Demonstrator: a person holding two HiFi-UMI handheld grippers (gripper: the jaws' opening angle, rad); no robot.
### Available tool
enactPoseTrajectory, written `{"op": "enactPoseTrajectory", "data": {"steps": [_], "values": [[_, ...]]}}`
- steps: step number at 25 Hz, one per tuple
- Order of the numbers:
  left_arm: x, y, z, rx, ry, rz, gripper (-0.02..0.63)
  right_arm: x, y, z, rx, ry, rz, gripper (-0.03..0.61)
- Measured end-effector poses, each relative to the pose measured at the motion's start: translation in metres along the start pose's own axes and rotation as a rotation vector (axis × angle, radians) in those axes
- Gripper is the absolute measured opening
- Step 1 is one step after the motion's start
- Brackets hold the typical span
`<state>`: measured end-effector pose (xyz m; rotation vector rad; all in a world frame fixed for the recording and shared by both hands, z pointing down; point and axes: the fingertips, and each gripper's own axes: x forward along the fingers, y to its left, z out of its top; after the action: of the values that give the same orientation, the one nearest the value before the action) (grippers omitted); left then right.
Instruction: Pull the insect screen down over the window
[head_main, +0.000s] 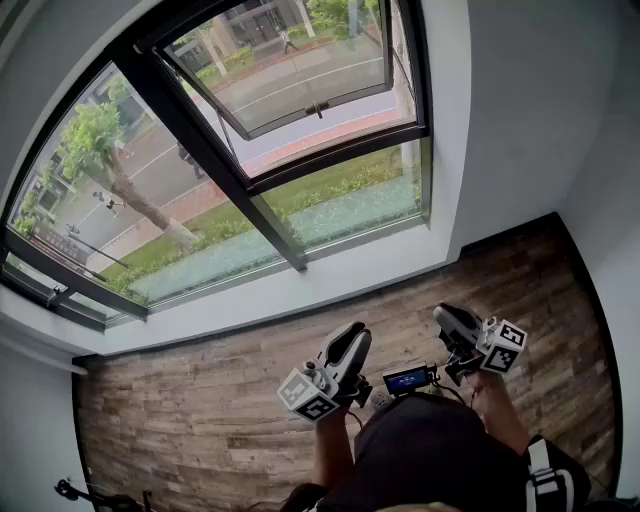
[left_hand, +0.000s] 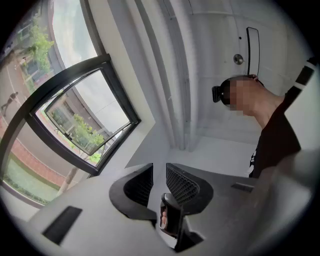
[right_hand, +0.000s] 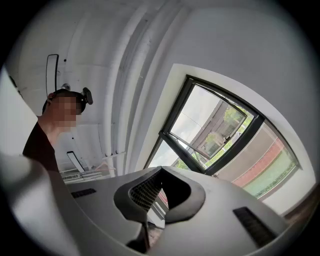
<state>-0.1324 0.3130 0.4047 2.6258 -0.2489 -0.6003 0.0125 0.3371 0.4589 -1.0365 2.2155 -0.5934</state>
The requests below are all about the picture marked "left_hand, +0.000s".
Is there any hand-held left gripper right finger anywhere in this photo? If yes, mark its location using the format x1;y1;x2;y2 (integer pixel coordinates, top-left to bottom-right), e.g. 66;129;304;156
165;162;214;216

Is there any round metal door lock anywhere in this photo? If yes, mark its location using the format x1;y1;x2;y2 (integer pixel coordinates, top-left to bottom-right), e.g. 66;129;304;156
232;53;245;66

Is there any person in black shirt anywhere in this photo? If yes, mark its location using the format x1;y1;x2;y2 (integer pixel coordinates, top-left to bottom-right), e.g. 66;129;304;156
248;98;303;179

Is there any black framed open window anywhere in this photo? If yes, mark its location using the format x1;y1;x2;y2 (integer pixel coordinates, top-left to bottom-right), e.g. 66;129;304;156
0;0;143;210

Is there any black head camera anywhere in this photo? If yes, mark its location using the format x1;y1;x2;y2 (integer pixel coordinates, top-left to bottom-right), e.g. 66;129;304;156
211;84;225;104

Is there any person's head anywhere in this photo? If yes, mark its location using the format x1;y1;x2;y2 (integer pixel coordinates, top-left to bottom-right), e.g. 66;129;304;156
221;74;286;131

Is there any black door pull handle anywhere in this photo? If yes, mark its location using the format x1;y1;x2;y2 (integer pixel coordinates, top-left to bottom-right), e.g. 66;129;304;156
245;26;261;76

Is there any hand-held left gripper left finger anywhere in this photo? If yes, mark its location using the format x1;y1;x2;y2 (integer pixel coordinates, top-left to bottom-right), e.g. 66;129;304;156
109;162;157;221

